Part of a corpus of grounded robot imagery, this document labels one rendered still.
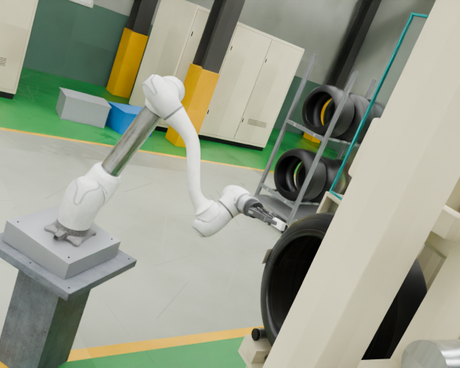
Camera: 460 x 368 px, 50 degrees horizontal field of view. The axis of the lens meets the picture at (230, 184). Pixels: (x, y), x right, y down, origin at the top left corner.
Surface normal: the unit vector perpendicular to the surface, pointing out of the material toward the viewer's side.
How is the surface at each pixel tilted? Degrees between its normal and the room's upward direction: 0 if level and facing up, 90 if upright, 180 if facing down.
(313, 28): 90
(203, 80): 90
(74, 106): 90
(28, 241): 90
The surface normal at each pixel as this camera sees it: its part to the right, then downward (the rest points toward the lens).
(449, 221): -0.83, -0.16
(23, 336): -0.38, 0.14
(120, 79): 0.55, 0.44
